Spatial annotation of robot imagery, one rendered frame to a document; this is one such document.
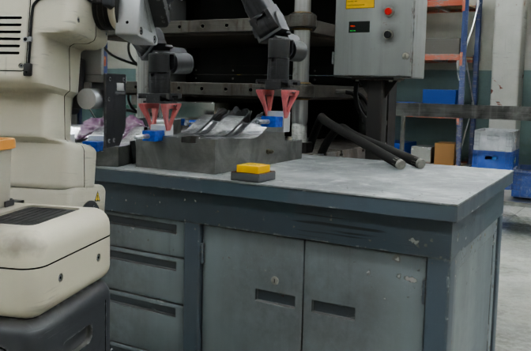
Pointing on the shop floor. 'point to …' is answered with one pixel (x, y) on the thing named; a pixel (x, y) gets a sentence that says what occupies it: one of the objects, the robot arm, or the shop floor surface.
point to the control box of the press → (380, 33)
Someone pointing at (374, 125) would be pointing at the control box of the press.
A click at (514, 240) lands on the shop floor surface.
